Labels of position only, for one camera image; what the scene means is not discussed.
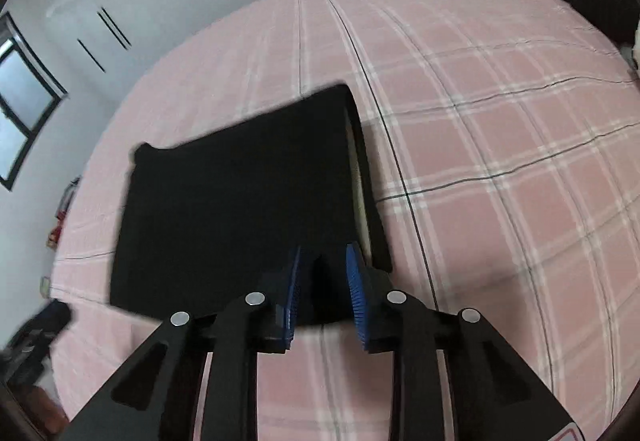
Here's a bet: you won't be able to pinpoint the black pants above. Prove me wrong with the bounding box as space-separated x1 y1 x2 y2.
110 84 393 325

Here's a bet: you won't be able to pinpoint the pink plaid bed sheet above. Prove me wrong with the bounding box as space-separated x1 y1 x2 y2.
52 0 639 440

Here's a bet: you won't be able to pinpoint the window with dark frame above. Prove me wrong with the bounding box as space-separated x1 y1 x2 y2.
0 12 68 191

